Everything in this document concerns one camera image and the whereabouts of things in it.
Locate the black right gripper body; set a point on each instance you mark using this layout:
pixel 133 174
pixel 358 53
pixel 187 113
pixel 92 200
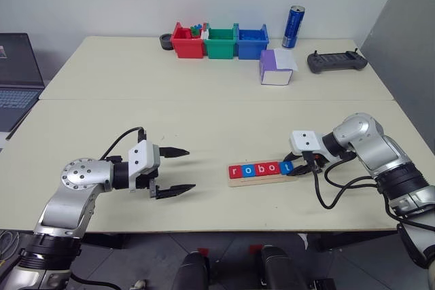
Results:
pixel 314 161

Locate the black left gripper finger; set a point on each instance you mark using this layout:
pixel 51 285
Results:
pixel 175 191
pixel 173 152

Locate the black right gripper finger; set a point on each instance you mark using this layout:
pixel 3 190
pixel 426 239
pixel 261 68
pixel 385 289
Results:
pixel 292 157
pixel 300 170

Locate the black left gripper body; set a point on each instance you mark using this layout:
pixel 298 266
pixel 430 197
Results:
pixel 151 176

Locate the blue letter tile t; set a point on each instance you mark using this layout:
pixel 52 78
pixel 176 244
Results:
pixel 286 168

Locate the red letter tile o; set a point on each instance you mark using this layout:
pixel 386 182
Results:
pixel 273 169

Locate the red letter tile b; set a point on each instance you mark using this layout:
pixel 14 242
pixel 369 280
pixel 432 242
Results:
pixel 261 170

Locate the wooden letter tray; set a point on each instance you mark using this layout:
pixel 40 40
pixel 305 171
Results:
pixel 258 182

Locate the blue letter tile o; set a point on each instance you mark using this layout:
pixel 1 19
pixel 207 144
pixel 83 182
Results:
pixel 248 170

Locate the red letter tile r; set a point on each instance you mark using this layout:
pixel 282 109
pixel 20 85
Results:
pixel 235 172

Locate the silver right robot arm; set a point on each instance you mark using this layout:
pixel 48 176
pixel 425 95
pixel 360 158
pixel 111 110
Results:
pixel 374 147

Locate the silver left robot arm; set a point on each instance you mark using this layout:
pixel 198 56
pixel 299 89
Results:
pixel 81 176

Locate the dark rounded shape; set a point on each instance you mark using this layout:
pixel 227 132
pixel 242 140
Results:
pixel 282 269
pixel 193 273

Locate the purple and white box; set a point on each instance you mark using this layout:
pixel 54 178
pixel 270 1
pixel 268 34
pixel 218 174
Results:
pixel 268 64

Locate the grey handheld controller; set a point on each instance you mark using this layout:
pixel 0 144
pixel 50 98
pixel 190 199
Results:
pixel 336 62

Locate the red plastic bin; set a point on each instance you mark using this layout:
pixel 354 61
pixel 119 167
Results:
pixel 186 49

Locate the black round dish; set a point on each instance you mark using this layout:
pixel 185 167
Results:
pixel 165 43

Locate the green plastic bin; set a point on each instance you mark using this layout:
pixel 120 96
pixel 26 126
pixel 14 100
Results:
pixel 220 49

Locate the blue plastic bin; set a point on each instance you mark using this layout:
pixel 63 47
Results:
pixel 251 49

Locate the small coloured toy bricks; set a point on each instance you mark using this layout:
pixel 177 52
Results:
pixel 197 31

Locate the blue drink can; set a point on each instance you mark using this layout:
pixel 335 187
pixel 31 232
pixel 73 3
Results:
pixel 293 28

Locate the dark grey laptop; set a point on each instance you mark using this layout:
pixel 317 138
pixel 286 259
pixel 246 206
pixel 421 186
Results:
pixel 17 64

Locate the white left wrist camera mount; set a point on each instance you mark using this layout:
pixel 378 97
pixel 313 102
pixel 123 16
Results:
pixel 141 159

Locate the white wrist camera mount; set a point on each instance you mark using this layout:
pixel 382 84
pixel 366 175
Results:
pixel 306 140
pixel 141 159

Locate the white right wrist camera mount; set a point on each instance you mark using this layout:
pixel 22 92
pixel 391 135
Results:
pixel 306 140

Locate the black table frame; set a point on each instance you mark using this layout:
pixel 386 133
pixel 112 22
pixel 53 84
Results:
pixel 102 239

